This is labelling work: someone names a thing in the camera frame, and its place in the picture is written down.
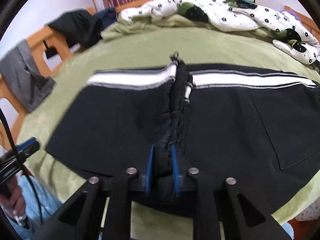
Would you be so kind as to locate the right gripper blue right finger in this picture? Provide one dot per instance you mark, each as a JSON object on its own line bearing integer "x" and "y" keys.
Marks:
{"x": 240, "y": 213}

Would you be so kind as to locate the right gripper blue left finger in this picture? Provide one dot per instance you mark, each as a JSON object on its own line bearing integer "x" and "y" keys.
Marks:
{"x": 100, "y": 209}

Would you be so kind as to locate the black sweatpants with white stripe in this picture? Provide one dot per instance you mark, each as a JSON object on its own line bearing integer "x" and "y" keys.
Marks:
{"x": 259, "y": 126}

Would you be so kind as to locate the person's left hand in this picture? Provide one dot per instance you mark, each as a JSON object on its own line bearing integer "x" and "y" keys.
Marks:
{"x": 15, "y": 205}

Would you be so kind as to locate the green plush bed blanket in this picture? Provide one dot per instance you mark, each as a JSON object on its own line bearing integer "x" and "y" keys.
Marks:
{"x": 152, "y": 49}

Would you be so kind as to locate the grey denim jeans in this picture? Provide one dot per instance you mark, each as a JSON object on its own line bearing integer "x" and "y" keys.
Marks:
{"x": 21, "y": 74}

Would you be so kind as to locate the white star-patterned bin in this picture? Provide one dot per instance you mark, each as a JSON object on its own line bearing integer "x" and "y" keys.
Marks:
{"x": 312, "y": 212}

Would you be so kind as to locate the black jacket on bedframe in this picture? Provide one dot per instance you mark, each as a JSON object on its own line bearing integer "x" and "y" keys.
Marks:
{"x": 78, "y": 26}

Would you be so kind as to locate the dark blue garment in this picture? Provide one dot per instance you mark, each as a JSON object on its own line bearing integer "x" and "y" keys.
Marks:
{"x": 108, "y": 16}

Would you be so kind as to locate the wooden coat rack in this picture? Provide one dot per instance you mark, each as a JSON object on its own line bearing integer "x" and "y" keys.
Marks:
{"x": 100, "y": 5}

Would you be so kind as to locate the white floral duvet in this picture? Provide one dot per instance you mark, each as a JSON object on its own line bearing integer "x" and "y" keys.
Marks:
{"x": 290, "y": 37}

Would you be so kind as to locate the purple plush toy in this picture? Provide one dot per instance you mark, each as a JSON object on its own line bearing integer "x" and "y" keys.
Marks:
{"x": 291, "y": 16}

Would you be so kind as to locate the wooden bed frame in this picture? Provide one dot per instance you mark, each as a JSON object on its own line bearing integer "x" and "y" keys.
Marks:
{"x": 46, "y": 36}

